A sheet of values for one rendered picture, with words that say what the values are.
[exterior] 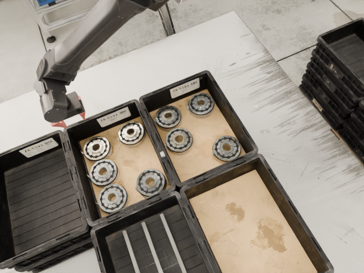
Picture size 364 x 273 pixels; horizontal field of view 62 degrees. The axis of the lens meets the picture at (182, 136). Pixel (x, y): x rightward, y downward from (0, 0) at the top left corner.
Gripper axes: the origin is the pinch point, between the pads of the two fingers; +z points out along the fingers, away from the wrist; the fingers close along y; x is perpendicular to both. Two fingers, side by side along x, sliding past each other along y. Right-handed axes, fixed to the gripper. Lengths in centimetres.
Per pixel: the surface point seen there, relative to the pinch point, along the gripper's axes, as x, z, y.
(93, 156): -2.7, 20.3, -2.0
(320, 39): 25, 48, 126
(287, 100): -6, 37, 83
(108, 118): 8.2, 16.6, 8.3
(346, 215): -58, 37, 73
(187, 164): -19.9, 23.6, 28.3
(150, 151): -8.9, 23.4, 18.1
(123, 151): -3.8, 23.3, 8.5
